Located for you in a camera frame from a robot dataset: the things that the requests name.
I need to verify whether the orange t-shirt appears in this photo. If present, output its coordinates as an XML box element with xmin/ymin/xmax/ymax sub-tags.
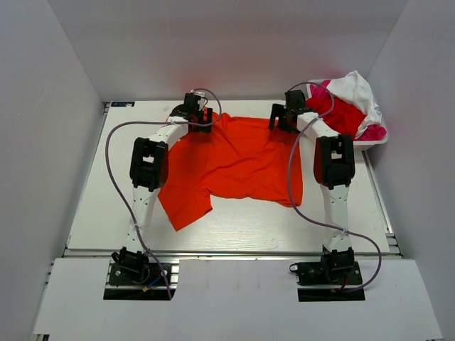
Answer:
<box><xmin>159</xmin><ymin>113</ymin><xmax>304</xmax><ymax>231</ymax></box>

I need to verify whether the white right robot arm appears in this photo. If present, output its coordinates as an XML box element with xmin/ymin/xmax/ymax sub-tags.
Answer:
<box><xmin>268</xmin><ymin>90</ymin><xmax>355</xmax><ymax>254</ymax></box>

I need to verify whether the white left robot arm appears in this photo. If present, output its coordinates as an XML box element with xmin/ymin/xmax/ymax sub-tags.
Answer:
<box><xmin>124</xmin><ymin>88</ymin><xmax>217</xmax><ymax>251</ymax></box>

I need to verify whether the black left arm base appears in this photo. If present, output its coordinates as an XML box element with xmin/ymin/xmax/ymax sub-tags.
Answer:
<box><xmin>103</xmin><ymin>247</ymin><xmax>178</xmax><ymax>301</ymax></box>

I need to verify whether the pink t-shirt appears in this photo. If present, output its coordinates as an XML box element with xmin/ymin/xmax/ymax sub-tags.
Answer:
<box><xmin>307</xmin><ymin>85</ymin><xmax>387</xmax><ymax>144</ymax></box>

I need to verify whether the red t-shirt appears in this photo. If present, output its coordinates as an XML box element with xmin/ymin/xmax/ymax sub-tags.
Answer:
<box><xmin>306</xmin><ymin>97</ymin><xmax>365</xmax><ymax>139</ymax></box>

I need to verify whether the white t-shirt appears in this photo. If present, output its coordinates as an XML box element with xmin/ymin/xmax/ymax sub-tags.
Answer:
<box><xmin>327</xmin><ymin>70</ymin><xmax>387</xmax><ymax>141</ymax></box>

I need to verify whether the blue table label sticker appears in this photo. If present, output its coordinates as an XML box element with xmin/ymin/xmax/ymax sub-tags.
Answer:
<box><xmin>110</xmin><ymin>101</ymin><xmax>135</xmax><ymax>107</ymax></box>

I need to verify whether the white plastic basket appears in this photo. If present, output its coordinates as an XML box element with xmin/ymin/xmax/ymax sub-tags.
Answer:
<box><xmin>304</xmin><ymin>85</ymin><xmax>388</xmax><ymax>151</ymax></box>

